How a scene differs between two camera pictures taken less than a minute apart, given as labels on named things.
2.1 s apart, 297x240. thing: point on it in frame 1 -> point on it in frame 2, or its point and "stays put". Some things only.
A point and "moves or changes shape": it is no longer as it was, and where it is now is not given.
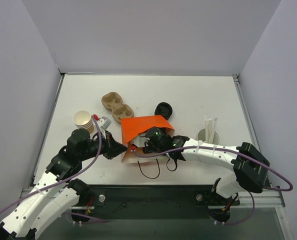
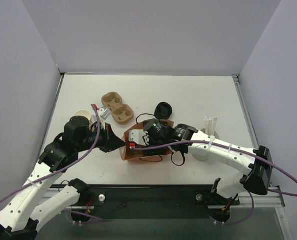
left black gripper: x=109 y=146 -> x=107 y=139
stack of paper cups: x=82 y=119 stays put
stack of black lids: x=164 y=109 stays put
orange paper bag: x=133 y=130 moves or changes shape
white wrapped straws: x=210 y=126 stays put
